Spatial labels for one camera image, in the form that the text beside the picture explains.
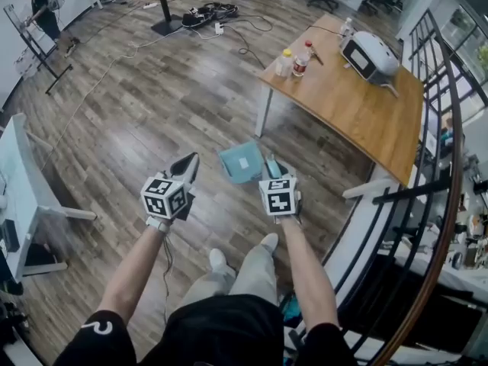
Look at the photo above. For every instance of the person's left white shoe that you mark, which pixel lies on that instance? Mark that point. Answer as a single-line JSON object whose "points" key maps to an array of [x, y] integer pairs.
{"points": [[218, 259]]}

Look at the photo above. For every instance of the white rounded appliance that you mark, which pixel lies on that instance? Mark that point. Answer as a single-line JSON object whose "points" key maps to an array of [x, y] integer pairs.
{"points": [[375, 52]]}

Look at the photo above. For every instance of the glass board black stand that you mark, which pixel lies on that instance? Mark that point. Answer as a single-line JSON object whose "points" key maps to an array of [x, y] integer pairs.
{"points": [[58, 79]]}

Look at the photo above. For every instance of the red label plastic bottle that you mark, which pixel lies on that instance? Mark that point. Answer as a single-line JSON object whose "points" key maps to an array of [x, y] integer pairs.
{"points": [[302, 63]]}

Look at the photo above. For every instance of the clear plastic bottle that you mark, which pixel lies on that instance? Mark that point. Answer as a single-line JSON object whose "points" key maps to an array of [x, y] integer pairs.
{"points": [[346, 27]]}

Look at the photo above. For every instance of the person's right forearm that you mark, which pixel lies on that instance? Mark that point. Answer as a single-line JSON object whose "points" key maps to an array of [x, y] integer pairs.
{"points": [[309, 277]]}

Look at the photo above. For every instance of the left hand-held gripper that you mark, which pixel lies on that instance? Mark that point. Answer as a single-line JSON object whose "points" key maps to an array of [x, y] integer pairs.
{"points": [[164, 200]]}

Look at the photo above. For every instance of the person's black shirt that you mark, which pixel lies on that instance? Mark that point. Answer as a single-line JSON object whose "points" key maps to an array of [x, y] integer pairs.
{"points": [[213, 334]]}

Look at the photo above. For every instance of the large window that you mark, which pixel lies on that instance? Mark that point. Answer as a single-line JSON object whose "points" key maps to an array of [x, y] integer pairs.
{"points": [[469, 40]]}

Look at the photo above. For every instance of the wooden table white legs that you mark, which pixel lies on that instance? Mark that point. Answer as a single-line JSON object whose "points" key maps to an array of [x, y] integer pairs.
{"points": [[362, 109]]}

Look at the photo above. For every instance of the yellow cap plastic bottle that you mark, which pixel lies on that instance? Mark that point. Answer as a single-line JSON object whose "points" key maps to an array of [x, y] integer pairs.
{"points": [[284, 65]]}

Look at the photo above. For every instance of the teal packet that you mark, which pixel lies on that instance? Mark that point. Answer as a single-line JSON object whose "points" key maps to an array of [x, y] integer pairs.
{"points": [[232, 166]]}

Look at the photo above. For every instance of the black equipment bundle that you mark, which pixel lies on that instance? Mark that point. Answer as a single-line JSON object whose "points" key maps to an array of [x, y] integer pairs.
{"points": [[209, 13]]}

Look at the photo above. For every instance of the small black box device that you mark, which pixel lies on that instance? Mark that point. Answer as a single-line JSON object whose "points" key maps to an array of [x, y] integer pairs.
{"points": [[10, 235]]}

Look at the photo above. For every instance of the black railing wooden handrail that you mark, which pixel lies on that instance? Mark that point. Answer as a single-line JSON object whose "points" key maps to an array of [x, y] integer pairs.
{"points": [[411, 192]]}

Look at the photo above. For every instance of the person's left forearm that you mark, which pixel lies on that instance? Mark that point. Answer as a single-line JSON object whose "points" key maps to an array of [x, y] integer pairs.
{"points": [[133, 277]]}

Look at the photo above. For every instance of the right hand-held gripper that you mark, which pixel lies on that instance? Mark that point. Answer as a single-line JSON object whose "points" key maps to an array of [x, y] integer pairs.
{"points": [[280, 200]]}

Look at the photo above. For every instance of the teal bag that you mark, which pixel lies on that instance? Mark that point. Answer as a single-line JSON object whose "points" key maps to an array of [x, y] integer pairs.
{"points": [[291, 311]]}

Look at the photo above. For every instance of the white power strip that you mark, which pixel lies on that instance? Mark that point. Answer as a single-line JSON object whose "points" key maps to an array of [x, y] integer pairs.
{"points": [[150, 5], [219, 28]]}

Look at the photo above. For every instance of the person's grey trousers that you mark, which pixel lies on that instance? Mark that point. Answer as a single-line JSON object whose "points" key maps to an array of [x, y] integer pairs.
{"points": [[251, 273]]}

